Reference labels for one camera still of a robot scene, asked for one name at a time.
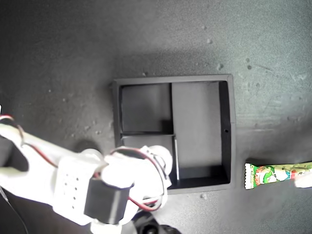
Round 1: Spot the snack bar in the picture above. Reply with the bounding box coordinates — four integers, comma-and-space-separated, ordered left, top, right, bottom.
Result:
244, 162, 312, 190

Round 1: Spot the black tray with wells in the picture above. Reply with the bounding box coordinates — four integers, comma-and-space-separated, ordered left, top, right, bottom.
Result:
110, 74, 236, 195

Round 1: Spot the small black camera box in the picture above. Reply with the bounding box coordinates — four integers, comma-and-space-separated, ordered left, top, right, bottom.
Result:
136, 211, 182, 234

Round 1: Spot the red black white wire bundle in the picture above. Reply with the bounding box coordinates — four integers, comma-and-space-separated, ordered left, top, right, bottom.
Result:
94, 147, 171, 212
0, 114, 60, 169

